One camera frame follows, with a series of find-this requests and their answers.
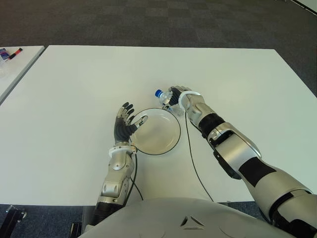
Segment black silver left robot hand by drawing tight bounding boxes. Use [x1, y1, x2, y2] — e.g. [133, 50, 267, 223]
[113, 101, 149, 144]

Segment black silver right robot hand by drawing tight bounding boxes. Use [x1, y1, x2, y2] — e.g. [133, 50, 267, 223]
[162, 85, 193, 112]

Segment clear bottle with blue cap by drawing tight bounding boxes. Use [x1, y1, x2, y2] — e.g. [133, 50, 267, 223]
[155, 88, 186, 117]

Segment white plate with black rim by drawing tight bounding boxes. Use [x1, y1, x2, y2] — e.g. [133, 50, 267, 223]
[130, 108, 182, 156]

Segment grey robot torso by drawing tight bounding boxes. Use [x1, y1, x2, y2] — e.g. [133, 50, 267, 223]
[80, 197, 317, 238]

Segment white side table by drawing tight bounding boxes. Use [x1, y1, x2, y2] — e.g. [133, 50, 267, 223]
[0, 45, 46, 105]

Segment red and black marker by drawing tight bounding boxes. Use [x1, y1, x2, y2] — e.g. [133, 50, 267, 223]
[8, 47, 24, 60]

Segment black metal stand foot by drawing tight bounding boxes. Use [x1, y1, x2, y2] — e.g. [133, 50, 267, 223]
[4, 204, 27, 230]

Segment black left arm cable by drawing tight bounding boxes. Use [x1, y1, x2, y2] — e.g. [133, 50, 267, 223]
[130, 153, 144, 201]

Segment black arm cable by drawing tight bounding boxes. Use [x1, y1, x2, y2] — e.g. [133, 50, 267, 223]
[185, 113, 215, 203]
[130, 153, 144, 201]

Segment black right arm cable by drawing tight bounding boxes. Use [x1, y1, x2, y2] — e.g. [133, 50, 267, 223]
[185, 113, 215, 203]

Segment black metal support frame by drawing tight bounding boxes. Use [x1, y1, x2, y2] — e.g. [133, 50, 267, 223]
[70, 222, 84, 238]

